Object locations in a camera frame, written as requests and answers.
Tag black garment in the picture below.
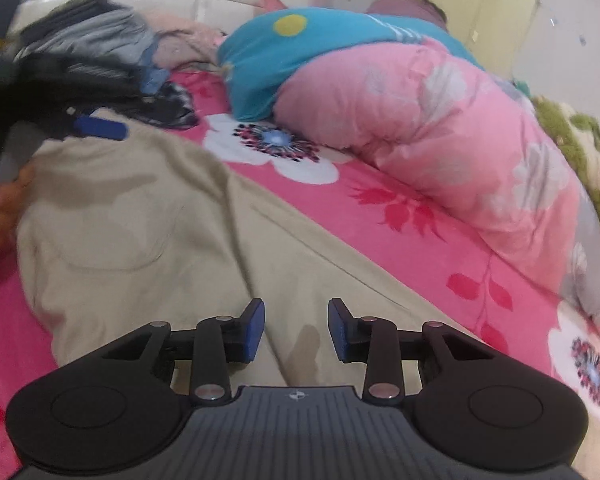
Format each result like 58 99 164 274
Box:
27 0 116 26

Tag blue jeans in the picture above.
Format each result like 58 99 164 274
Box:
137 42 171 97

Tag pink floral bed blanket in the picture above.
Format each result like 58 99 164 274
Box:
0 67 600 480

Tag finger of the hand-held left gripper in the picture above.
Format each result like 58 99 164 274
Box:
35 105 129 141

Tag grey garment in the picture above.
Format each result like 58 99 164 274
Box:
17 10 151 63

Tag pale pink floral garment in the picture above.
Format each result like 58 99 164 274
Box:
152 12 228 68

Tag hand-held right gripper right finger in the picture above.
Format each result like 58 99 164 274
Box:
327 297 496 403

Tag pale yellow wardrobe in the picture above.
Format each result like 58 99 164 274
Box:
380 0 538 81

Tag plaid shirt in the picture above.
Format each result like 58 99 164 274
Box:
125 80 199 130

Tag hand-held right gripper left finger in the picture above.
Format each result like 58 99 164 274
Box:
100 297 267 403

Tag beige pants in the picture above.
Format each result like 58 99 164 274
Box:
15 122 486 401

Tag pink and white headboard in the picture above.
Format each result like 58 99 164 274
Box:
0 0 331 68

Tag pink and blue floral quilt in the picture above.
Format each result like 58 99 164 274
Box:
216 6 600 326

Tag person's left hand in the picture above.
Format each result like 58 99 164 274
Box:
0 165 37 256

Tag green and cream fleece blanket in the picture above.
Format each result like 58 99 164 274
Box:
532 95 600 221

